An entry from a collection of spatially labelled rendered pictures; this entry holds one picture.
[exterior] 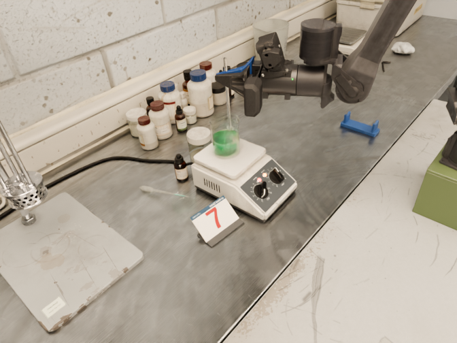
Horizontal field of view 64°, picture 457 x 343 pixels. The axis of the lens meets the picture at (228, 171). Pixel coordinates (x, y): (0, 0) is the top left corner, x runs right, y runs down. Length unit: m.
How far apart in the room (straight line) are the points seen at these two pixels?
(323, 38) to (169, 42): 0.66
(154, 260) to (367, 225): 0.42
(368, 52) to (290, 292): 0.42
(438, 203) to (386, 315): 0.26
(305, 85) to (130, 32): 0.60
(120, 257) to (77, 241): 0.11
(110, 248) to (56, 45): 0.51
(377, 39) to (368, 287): 0.41
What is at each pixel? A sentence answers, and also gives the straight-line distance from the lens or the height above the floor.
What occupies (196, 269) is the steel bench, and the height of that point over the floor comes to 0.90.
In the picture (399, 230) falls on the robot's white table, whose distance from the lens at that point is 0.80.
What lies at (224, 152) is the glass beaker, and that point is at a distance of 0.77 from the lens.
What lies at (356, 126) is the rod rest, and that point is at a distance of 1.06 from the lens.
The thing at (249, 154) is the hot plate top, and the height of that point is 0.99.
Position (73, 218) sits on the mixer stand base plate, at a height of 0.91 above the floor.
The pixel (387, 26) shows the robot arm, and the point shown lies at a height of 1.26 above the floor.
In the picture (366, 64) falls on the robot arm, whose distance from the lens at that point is 0.67.
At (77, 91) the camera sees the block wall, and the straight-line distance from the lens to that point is 1.06.
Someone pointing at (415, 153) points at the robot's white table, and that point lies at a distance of 1.02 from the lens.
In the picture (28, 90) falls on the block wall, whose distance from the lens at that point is 1.01.
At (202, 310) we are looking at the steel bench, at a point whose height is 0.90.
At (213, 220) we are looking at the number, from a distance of 0.75.
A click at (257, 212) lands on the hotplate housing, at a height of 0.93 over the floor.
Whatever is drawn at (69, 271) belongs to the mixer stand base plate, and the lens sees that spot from 0.76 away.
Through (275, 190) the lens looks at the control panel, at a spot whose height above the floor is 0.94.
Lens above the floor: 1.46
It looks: 39 degrees down
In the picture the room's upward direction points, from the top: 4 degrees counter-clockwise
